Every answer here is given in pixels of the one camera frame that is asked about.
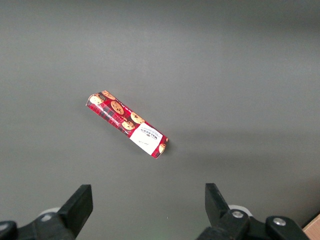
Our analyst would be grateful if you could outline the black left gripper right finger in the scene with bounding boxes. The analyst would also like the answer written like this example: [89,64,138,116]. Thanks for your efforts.
[196,182,311,240]

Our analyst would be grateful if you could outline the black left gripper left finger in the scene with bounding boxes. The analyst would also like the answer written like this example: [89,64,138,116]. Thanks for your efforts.
[0,184,94,240]

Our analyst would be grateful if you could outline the light wooden board edge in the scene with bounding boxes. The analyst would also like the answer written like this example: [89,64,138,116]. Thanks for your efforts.
[301,212,320,240]

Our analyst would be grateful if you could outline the red tartan cookie box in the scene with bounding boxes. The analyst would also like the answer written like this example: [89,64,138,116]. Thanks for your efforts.
[85,90,169,160]

